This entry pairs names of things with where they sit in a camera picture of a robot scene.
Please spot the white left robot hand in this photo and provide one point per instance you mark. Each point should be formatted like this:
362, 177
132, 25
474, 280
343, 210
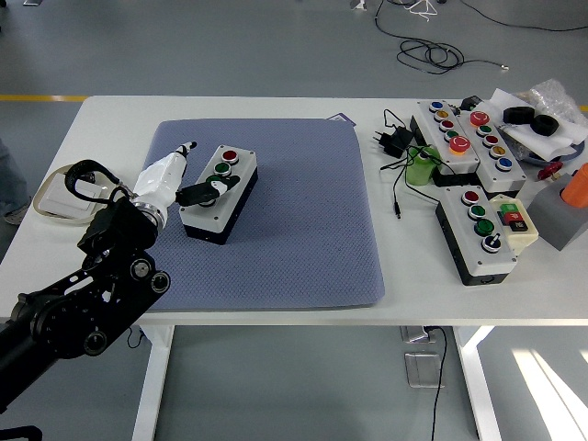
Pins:
158, 179

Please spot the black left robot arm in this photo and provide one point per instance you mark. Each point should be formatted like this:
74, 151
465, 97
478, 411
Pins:
115, 229

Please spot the five-button box, orange-ringed stop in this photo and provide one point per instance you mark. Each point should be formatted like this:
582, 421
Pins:
461, 160

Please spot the five-button box, red stop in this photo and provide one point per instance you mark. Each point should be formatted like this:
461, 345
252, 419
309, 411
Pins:
510, 177

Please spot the white shallow tray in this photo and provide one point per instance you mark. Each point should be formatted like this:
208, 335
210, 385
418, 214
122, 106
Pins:
46, 184

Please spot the blue-grey textured mat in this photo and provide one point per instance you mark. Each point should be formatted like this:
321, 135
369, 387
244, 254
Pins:
298, 206

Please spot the person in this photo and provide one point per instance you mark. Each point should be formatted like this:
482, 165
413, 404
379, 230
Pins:
9, 174

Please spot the purple card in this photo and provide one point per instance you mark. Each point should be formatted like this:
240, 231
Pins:
344, 118

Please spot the white table leg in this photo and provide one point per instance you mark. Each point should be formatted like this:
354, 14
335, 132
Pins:
154, 390
480, 390

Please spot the grey under-table socket box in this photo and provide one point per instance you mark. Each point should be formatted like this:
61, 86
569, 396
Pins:
413, 334

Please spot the small black device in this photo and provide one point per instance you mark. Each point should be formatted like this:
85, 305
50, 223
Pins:
471, 102

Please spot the metal floor socket plate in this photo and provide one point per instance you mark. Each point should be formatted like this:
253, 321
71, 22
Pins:
422, 369

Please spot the red mushroom knob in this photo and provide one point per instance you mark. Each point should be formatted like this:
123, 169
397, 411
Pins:
549, 172

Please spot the grey block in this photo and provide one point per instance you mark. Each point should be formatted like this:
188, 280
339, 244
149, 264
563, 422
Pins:
551, 220

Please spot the clear bubble wrap bag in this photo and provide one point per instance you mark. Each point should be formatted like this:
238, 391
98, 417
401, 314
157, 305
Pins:
558, 98

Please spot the orange cylinder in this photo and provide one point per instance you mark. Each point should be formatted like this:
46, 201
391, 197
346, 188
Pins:
576, 190

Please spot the blue hoop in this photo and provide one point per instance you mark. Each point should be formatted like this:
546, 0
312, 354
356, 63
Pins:
580, 149

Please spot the white wall switch plate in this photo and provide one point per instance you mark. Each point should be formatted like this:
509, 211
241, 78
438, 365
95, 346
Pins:
59, 197

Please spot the four-button box, selector switch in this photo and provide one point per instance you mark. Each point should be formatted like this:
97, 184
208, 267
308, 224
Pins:
494, 262

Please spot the cream switch, green red keys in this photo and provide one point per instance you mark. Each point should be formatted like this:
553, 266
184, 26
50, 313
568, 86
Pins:
523, 236

